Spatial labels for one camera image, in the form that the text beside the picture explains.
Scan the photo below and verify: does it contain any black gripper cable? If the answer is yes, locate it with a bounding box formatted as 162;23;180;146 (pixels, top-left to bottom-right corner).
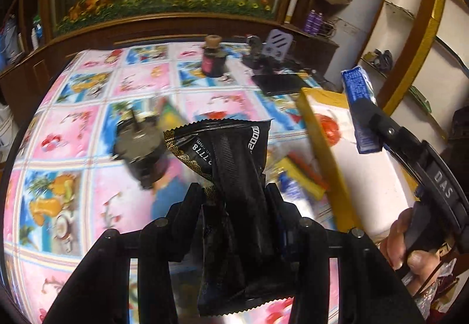
412;265;446;296

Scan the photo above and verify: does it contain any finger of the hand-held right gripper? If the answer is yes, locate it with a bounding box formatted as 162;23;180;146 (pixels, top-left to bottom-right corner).
351;99;428;179

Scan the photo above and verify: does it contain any black smartphone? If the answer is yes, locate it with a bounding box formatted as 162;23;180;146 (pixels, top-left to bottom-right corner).
251;73;312;96

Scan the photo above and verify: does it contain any red plastic bag in box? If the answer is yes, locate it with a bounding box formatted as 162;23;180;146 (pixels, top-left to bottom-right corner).
317;115;346;146

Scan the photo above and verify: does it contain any purple phone stand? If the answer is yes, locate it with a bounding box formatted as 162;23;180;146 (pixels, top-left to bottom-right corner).
264;29;294;63

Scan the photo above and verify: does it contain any wire basket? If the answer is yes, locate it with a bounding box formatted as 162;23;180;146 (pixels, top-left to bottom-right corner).
324;19;342;40

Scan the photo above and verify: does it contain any white foam box yellow tape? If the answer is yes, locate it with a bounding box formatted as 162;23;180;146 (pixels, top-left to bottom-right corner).
295;87;426;237

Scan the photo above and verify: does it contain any dark object on shelf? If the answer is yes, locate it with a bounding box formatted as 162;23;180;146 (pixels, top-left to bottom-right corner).
370;49;393;69

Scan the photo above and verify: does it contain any person's right forearm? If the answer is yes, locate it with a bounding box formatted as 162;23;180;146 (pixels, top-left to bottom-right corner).
403;262;459;323

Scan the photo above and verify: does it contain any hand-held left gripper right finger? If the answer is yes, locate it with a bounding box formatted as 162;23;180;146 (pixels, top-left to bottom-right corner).
264;183;427;324

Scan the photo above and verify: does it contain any wooden cabinet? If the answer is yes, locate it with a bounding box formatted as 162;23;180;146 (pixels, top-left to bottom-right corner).
286;22;341;76

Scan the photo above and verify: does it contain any printed tablecloth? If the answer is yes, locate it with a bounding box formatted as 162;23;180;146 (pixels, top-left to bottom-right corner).
4;42;352;324

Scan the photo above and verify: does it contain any small black electric motor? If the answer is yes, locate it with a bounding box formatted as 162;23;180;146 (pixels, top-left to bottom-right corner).
112;104;170;190

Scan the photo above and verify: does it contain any bag of yellow red cloths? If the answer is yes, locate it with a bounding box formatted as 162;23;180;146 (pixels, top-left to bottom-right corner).
267;152;330;201

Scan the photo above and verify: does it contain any black plastic packet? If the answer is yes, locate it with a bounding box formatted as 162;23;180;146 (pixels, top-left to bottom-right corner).
163;119;297;317

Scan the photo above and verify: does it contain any blue tissue packet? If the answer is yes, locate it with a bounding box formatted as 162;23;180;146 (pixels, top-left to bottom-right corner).
341;66;384;155

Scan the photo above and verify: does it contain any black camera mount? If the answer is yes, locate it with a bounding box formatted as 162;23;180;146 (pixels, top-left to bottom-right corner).
242;36;291;73

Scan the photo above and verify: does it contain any person's right hand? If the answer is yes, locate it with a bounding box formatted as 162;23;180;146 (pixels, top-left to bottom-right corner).
379;209;445;285

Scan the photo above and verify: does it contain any green flat object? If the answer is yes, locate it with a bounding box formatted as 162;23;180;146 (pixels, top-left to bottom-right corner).
409;85;434;113

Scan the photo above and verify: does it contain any dark bottle wooden cap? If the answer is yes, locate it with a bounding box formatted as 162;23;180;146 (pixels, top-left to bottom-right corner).
201;35;228;78

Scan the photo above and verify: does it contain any gold trimmed arch frame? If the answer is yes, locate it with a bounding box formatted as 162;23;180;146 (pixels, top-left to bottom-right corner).
377;0;450;117

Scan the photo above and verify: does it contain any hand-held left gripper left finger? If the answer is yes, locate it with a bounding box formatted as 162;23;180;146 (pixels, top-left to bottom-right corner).
42;183;217;324

